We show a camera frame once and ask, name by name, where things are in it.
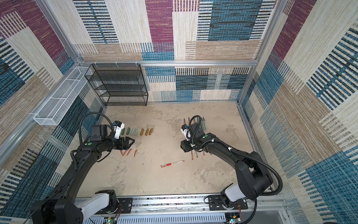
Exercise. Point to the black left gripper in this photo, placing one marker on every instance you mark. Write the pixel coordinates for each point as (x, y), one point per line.
(126, 145)

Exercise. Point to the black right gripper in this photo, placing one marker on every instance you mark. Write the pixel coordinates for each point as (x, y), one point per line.
(185, 146)

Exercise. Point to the red gel pen bottom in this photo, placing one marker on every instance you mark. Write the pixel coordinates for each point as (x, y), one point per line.
(172, 163)

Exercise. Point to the light green marker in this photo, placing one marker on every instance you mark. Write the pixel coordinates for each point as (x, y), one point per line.
(204, 124)

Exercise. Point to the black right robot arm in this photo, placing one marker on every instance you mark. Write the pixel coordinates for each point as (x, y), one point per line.
(254, 177)

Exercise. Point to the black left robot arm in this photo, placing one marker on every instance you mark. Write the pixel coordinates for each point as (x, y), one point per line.
(59, 207)

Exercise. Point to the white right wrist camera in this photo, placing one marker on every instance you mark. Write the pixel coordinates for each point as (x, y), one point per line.
(187, 131)

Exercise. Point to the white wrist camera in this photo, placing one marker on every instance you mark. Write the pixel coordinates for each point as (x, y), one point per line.
(187, 131)
(118, 127)

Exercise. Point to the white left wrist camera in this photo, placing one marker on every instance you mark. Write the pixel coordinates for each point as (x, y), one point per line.
(118, 127)

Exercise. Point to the black wire mesh shelf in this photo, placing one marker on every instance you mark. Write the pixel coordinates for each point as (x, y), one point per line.
(118, 84)

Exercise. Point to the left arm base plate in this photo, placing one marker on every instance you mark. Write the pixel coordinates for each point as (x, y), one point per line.
(124, 206)

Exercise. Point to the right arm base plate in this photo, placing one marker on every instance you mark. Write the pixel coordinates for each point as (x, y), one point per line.
(215, 203)

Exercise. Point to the white wire mesh basket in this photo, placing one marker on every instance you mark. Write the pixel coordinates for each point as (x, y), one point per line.
(55, 108)

